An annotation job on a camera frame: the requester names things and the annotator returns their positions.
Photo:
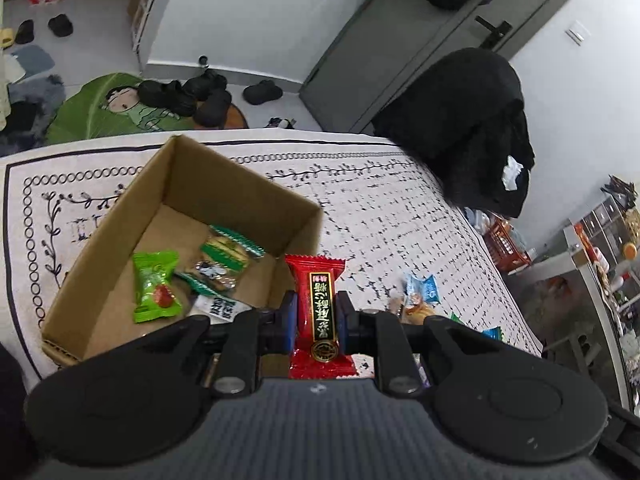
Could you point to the green leaf cartoon rug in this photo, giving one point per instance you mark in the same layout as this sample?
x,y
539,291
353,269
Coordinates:
x,y
110,106

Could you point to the brown cardboard box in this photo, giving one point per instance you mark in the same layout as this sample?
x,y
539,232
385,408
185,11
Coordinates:
x,y
184,189

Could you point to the light green fruit packet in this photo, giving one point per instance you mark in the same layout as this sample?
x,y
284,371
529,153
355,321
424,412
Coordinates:
x,y
155,298

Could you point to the blue plum snack packet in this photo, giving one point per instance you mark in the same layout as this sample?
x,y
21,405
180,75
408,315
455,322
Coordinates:
x,y
421,290

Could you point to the red plastic basket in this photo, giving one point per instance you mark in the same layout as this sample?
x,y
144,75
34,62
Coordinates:
x,y
503,250

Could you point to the black white sneaker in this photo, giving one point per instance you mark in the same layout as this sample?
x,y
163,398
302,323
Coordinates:
x,y
281,123

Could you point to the white desk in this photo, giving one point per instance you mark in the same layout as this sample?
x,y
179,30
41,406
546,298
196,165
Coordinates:
x,y
562,298

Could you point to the drawer organizer on desk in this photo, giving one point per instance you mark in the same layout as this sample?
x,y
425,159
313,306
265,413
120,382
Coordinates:
x,y
606,229

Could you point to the dark green snack packet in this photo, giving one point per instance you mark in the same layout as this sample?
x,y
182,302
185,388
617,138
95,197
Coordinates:
x,y
456,318

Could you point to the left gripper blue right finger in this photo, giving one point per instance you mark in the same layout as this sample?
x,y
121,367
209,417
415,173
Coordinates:
x,y
391,345

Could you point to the black clothes over chair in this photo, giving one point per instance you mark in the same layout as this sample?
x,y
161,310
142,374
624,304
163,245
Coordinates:
x,y
464,118

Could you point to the red candy bar packet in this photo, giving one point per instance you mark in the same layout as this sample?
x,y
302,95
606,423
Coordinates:
x,y
317,353

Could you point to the green milk bread packet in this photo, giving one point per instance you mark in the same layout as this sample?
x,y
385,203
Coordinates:
x,y
224,258

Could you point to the black slipper by door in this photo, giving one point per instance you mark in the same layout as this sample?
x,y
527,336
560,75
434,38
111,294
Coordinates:
x,y
263,92

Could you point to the pile of black shoes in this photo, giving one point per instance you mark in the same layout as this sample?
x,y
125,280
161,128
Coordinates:
x,y
203,98

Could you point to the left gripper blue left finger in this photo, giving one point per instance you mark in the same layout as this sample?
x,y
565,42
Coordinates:
x,y
256,345

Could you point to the long biscuit stick packet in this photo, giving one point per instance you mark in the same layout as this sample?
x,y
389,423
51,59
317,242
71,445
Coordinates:
x,y
413,314

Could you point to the grey door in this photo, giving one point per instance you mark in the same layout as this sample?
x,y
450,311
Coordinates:
x,y
389,43

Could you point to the patterned white bed blanket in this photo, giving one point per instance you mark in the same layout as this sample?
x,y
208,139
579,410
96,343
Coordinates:
x,y
72,216

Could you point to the grey fluffy rug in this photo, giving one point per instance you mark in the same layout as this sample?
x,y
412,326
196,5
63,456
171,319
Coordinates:
x,y
34,104

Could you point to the white black text packet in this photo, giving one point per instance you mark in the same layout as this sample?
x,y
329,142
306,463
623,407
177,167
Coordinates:
x,y
219,309

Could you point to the blue green snack packet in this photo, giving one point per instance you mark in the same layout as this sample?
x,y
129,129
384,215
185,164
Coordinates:
x,y
494,333

